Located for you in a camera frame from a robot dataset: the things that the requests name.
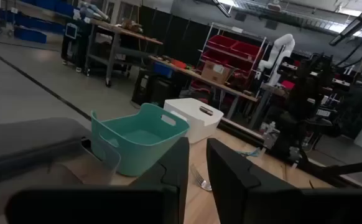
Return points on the black computer tower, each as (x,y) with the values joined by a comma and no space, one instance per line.
(156,90)

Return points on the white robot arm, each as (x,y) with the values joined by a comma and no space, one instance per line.
(285,43)

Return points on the black overhead rig beam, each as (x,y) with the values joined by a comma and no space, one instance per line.
(355,23)

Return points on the black partition panel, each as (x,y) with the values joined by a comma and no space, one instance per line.
(181,34)

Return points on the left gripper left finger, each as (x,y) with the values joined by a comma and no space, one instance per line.
(168,186)

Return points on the black cart with tablet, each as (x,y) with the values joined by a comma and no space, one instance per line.
(75,49)

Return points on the blue storage bin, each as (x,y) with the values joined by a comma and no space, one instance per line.
(162,70)
(41,24)
(30,35)

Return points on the metal storage rack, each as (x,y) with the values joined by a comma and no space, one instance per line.
(237,30)

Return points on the red storage bin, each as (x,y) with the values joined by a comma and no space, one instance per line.
(221,42)
(246,49)
(213,56)

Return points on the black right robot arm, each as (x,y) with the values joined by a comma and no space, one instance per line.
(305,93)

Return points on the grey translucent plastic bin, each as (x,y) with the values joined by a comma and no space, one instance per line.
(28,137)

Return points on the cardboard box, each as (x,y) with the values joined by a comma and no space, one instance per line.
(213,74)

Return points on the white plastic bin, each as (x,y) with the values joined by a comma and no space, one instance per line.
(196,121)

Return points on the teal plastic bin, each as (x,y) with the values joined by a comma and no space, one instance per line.
(143,137)

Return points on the wooden top workbench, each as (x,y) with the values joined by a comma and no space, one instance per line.
(184,71)
(128,32)

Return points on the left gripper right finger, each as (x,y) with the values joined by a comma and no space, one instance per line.
(237,193)

